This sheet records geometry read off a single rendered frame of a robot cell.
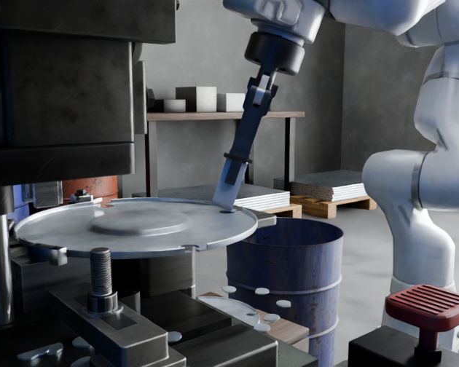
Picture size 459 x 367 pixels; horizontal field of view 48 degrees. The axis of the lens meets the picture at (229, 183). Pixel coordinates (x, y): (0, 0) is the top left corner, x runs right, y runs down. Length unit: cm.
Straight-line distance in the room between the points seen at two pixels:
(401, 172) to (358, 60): 505
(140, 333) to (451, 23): 85
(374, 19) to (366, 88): 523
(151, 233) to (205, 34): 429
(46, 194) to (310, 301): 129
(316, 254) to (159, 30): 126
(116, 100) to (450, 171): 64
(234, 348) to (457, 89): 73
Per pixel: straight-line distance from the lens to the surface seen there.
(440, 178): 99
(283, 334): 137
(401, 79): 571
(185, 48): 469
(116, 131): 54
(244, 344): 51
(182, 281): 65
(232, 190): 71
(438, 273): 105
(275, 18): 65
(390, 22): 73
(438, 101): 107
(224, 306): 146
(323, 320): 182
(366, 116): 594
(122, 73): 54
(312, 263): 171
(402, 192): 102
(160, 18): 54
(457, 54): 112
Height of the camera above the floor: 93
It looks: 9 degrees down
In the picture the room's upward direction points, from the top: straight up
